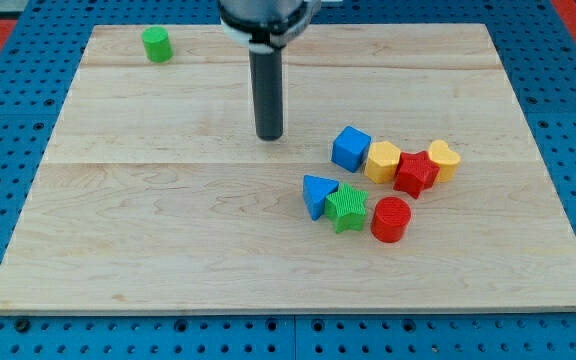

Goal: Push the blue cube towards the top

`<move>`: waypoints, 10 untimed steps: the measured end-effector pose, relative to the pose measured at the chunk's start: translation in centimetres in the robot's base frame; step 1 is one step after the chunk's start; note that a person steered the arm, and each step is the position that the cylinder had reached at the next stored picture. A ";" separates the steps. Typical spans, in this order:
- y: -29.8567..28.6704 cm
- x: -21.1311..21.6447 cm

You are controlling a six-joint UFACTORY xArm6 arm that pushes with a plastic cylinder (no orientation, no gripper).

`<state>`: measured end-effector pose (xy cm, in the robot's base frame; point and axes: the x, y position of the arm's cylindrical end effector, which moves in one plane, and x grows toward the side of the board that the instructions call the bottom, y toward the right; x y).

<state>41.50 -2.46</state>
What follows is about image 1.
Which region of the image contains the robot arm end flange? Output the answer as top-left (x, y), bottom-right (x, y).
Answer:
top-left (217, 0), bottom-right (321, 54)

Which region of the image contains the blue cube block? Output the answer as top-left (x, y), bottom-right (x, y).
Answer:
top-left (331, 126), bottom-right (372, 173)

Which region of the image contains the blue triangle block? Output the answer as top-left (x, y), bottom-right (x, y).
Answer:
top-left (302, 174), bottom-right (339, 221)

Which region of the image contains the green star block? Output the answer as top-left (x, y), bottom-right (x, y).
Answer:
top-left (324, 183), bottom-right (368, 233)

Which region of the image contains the yellow hexagon block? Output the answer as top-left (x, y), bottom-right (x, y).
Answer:
top-left (364, 141), bottom-right (401, 184)

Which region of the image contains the red cylinder block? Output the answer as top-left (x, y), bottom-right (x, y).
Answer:
top-left (371, 196), bottom-right (412, 243)

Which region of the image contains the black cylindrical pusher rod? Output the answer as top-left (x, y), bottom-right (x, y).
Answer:
top-left (249, 50), bottom-right (283, 141)

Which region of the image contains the light wooden board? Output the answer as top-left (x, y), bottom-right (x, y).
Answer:
top-left (0, 24), bottom-right (576, 316)

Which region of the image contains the red star block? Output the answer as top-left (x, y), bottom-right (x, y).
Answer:
top-left (393, 151), bottom-right (440, 199)

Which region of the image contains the yellow heart block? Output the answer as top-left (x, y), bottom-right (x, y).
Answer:
top-left (427, 139), bottom-right (461, 183)

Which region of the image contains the green cylinder block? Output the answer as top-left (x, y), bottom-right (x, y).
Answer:
top-left (141, 26), bottom-right (173, 63)

